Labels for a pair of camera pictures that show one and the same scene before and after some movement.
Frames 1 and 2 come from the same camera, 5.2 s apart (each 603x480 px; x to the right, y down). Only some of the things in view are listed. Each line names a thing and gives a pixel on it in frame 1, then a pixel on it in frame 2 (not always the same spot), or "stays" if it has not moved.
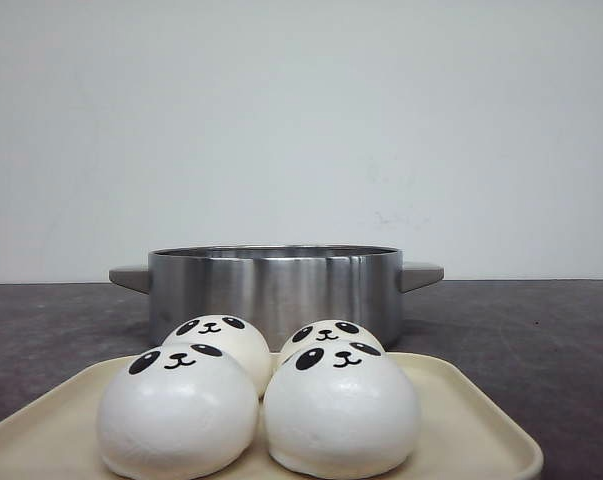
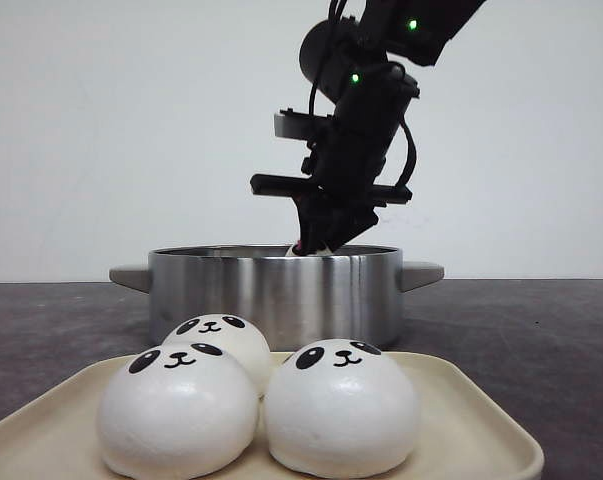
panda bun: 233,336 stays
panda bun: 177,412 stays
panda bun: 340,410 stays
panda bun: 328,331 to 297,250
